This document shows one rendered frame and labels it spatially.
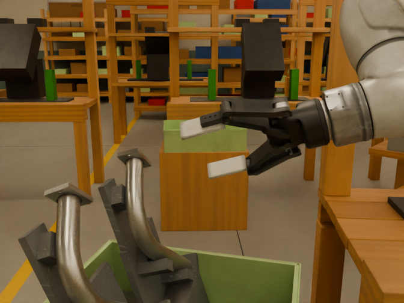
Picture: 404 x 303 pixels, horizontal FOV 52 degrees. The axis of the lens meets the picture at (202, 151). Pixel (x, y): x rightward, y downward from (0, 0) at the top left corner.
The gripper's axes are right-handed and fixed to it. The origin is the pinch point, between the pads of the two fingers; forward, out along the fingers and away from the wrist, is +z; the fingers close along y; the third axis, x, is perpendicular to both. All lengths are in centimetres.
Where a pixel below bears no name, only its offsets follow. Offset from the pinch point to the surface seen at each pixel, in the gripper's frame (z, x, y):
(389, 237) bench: -32, 0, -62
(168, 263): 10.2, 14.8, -8.5
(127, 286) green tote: 28.3, 11.2, -28.6
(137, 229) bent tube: 12.1, 10.9, -1.0
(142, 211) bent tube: 11.1, 8.4, -0.3
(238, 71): 65, -507, -523
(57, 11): 479, -836, -488
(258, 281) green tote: -1.1, 14.7, -28.9
